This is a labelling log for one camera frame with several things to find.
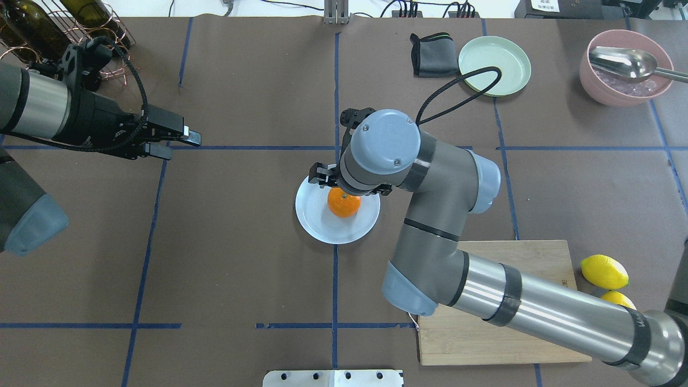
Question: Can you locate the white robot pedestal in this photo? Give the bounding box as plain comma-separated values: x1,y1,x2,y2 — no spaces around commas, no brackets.
262,369,405,386

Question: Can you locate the light blue plate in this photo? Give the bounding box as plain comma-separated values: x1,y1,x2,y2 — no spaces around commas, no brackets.
295,177,381,245

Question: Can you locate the pink bowl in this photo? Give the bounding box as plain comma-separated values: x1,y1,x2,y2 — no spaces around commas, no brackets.
579,30,686,107

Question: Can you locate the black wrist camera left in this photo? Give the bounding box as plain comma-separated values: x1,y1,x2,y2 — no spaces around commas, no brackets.
58,37,114,91

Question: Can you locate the yellow lemon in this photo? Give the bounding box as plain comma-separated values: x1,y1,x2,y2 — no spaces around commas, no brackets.
600,290,637,310
580,254,629,291

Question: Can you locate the aluminium frame post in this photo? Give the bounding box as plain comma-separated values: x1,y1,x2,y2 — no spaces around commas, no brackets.
324,0,351,25

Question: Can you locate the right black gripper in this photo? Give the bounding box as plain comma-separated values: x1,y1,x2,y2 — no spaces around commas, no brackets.
307,162,393,197

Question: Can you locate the black folded cloth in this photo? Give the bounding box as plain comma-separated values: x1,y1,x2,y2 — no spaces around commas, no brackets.
410,32,460,78

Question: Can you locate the mint green plate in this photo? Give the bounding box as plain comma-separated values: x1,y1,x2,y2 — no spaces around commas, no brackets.
457,36,532,97

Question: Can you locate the orange fruit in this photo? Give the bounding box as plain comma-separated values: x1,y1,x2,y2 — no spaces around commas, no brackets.
327,187,362,218

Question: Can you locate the wooden cutting board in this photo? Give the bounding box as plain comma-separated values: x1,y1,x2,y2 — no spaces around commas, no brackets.
419,240,591,367

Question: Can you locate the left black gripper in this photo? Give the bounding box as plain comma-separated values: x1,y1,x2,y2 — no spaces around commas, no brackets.
67,90,202,161

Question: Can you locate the copper wire bottle rack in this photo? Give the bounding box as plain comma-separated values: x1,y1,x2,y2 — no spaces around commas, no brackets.
2,1,113,91

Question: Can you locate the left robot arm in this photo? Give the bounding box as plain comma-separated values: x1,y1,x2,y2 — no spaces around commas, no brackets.
2,63,202,256

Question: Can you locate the metal scoop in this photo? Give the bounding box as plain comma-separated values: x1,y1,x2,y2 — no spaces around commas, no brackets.
588,46,687,83

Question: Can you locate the black braided cable right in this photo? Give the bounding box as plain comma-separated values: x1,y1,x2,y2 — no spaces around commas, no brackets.
416,67,503,125

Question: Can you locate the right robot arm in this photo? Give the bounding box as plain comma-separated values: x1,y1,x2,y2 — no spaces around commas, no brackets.
308,108,687,386

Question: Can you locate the dark glass wine bottle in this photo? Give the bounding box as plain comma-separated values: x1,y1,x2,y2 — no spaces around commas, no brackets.
2,1,71,62

